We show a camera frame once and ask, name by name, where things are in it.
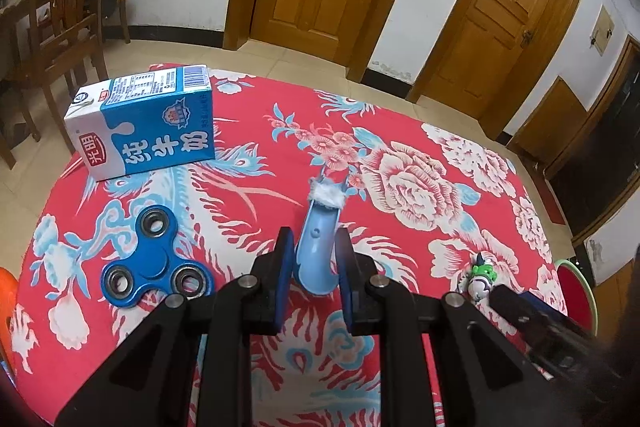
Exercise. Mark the orange plastic stool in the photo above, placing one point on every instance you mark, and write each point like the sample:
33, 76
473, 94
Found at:
7, 307

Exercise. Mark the dark metal door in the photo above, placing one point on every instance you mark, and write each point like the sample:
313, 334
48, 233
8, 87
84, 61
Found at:
600, 157

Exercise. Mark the blue fidget spinner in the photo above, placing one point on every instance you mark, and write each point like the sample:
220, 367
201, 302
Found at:
150, 264

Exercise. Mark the red chair with green frame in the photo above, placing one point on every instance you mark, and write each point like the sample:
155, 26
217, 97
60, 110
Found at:
575, 292

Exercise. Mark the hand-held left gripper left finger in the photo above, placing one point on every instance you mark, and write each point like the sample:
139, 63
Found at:
282, 292

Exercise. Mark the blue white milk carton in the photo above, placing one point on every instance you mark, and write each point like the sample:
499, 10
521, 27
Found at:
150, 142

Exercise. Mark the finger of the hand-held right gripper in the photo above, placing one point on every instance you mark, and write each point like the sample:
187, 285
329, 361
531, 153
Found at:
530, 314

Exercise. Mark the green purple toy figure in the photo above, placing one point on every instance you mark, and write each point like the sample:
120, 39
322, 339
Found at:
480, 282

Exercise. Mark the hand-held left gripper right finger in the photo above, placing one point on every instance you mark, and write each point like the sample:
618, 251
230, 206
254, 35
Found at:
347, 307

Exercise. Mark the wooden dining table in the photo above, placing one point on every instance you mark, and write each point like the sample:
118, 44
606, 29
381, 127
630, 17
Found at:
12, 12

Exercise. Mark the wall electrical panel box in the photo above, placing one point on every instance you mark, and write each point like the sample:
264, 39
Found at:
602, 32

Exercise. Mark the red floral tablecloth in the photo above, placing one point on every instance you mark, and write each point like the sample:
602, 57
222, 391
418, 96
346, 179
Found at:
400, 227

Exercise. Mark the red doormat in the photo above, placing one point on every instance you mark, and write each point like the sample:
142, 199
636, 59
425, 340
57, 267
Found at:
554, 202

